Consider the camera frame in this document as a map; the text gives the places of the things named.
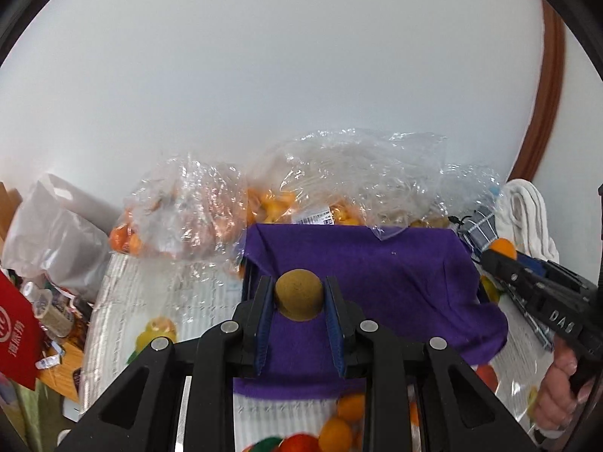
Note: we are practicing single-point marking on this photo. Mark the purple towel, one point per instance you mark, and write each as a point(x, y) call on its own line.
point(386, 282)

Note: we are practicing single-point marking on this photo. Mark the white plastic bag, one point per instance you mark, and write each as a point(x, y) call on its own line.
point(56, 230)

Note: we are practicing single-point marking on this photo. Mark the clear bag of oranges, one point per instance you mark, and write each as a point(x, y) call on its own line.
point(513, 386)

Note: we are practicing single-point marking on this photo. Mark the clear bag of kumquats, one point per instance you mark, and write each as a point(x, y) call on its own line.
point(353, 174)

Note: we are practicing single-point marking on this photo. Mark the clear bag of longans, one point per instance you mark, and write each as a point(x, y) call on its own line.
point(466, 183)

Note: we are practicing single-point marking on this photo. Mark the brown wooden door frame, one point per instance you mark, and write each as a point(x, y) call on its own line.
point(546, 94)

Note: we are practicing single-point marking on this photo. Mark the clear plastic cup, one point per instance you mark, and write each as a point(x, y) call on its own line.
point(41, 303)

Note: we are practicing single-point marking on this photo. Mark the brown wooden board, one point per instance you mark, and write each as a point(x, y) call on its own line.
point(7, 207)

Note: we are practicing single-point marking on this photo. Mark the person's right hand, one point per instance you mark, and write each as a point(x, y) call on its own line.
point(556, 400)

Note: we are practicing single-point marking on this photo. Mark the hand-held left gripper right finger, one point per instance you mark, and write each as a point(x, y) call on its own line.
point(335, 334)

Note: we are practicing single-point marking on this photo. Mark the red packet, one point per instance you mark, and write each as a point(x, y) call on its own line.
point(19, 334)

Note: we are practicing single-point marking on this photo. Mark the orange tangerine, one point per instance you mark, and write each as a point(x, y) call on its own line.
point(335, 435)
point(351, 407)

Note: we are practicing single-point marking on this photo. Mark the clear bag of tangerines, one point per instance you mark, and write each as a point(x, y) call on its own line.
point(188, 207)

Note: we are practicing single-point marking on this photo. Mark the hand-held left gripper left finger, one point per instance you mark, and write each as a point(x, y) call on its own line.
point(264, 334)

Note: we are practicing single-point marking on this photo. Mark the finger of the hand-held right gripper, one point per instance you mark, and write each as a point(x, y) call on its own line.
point(541, 267)
point(511, 275)

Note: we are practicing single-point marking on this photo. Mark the green cloth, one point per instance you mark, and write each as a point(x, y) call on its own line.
point(28, 414)

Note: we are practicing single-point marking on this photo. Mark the brown longan fruit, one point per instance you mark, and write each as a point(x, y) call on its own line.
point(299, 294)

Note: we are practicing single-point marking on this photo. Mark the white folded towel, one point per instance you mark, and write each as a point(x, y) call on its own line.
point(527, 216)

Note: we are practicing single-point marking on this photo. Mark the small orange kumquat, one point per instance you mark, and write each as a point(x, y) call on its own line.
point(502, 246)

